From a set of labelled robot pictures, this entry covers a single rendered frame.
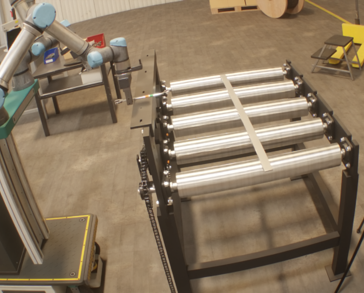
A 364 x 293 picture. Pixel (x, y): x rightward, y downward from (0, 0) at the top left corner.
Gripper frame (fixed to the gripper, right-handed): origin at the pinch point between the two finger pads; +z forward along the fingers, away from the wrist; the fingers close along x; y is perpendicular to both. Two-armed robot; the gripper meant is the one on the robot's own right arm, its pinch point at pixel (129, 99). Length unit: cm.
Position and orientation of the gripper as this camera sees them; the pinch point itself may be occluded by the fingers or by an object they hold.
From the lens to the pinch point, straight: 216.9
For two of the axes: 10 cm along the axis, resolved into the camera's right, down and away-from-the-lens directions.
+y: -9.9, 1.6, 0.4
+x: 0.3, 4.5, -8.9
